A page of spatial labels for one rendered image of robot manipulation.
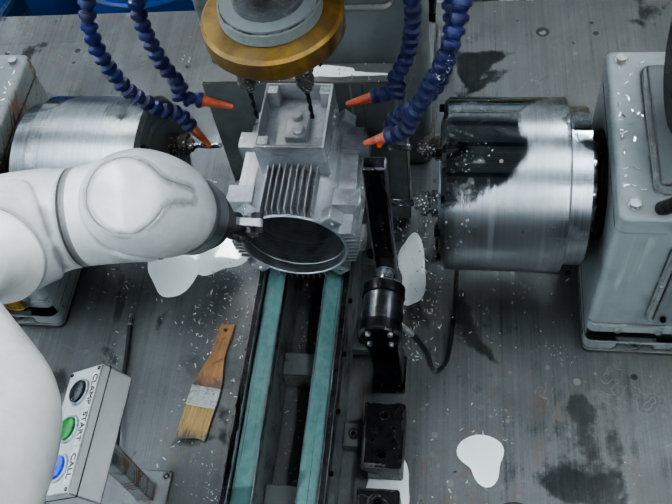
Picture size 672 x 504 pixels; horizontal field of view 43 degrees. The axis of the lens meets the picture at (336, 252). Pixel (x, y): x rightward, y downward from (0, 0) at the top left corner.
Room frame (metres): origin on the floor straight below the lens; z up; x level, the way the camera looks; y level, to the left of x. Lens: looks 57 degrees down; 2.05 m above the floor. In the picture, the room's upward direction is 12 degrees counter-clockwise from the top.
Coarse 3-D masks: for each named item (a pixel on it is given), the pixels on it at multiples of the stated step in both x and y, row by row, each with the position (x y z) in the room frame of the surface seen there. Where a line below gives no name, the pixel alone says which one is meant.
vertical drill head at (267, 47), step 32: (224, 0) 0.84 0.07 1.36; (256, 0) 0.79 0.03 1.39; (288, 0) 0.79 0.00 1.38; (320, 0) 0.81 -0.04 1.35; (224, 32) 0.81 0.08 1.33; (256, 32) 0.77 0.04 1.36; (288, 32) 0.77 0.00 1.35; (320, 32) 0.77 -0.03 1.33; (224, 64) 0.77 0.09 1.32; (256, 64) 0.75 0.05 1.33; (288, 64) 0.74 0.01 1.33; (320, 64) 0.86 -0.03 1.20
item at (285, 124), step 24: (264, 96) 0.87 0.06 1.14; (288, 96) 0.89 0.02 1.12; (312, 96) 0.88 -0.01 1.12; (264, 120) 0.84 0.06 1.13; (288, 120) 0.84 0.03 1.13; (312, 120) 0.84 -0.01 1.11; (336, 120) 0.85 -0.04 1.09; (264, 144) 0.79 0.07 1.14; (288, 144) 0.80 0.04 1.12; (312, 144) 0.77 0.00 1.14; (264, 168) 0.78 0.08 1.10; (288, 168) 0.77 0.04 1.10
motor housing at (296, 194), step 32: (256, 128) 0.90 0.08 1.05; (256, 160) 0.83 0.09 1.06; (352, 160) 0.79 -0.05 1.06; (256, 192) 0.76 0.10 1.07; (288, 192) 0.73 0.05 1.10; (320, 192) 0.73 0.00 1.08; (288, 224) 0.78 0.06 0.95; (320, 224) 0.68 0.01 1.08; (352, 224) 0.69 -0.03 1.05; (256, 256) 0.72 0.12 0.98; (288, 256) 0.73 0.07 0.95; (320, 256) 0.71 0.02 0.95; (352, 256) 0.67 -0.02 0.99
